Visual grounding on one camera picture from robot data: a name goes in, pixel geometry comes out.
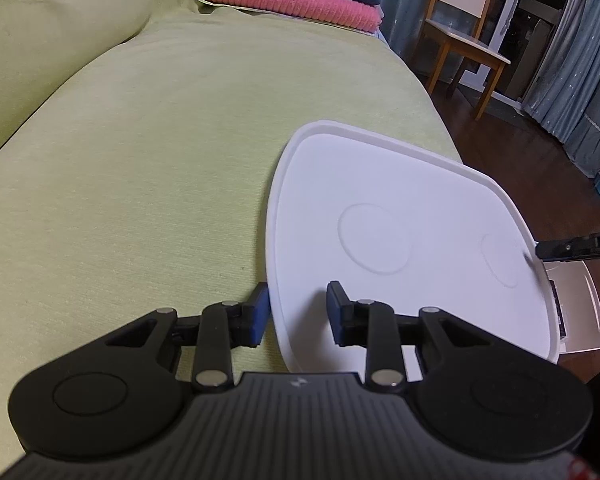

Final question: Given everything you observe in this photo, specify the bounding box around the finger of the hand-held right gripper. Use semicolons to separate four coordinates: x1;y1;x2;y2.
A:
524;237;598;268

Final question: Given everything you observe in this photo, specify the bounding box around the blue-grey curtain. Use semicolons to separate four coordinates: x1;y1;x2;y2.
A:
522;0;600;178
380;0;461;86

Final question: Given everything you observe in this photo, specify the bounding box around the white plastic bin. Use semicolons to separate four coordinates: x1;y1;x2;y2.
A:
542;257;600;353

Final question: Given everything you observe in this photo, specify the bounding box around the sliding glass door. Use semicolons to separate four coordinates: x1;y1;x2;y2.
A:
460;0;576;108

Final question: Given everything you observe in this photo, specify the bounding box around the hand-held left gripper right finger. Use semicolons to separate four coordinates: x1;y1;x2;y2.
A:
326;281;481;392

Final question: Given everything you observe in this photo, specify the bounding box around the white plastic lid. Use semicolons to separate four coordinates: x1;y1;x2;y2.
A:
264;120;563;386

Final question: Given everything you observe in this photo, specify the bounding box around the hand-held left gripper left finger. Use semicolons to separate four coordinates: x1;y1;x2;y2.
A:
105;281;272;393

